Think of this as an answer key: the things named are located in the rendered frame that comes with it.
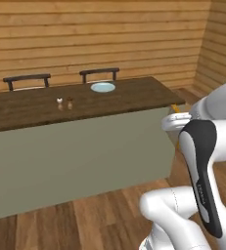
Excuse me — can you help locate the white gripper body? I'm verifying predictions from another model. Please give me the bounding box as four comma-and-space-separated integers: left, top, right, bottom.
160, 111, 193, 133

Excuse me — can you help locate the pale blue plate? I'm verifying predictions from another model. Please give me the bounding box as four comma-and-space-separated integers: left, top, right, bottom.
90, 81, 116, 94

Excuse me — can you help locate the grey dining counter wooden top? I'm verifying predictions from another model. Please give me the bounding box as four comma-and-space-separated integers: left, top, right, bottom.
0, 75, 187, 223

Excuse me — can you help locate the dark wooden chair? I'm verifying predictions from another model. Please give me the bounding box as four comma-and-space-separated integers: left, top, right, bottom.
78, 66, 120, 85
2, 73, 52, 93

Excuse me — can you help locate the white-capped salt shaker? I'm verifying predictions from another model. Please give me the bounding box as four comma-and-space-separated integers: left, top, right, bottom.
56, 96, 65, 112

